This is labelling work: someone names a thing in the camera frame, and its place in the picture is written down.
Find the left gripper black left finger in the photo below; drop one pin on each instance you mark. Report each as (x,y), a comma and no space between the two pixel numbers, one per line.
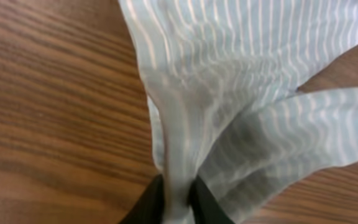
(150,205)

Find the light blue striped pants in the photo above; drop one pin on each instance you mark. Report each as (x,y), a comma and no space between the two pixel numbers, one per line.
(222,80)

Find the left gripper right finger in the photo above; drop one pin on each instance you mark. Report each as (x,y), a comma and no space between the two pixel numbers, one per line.
(205,208)

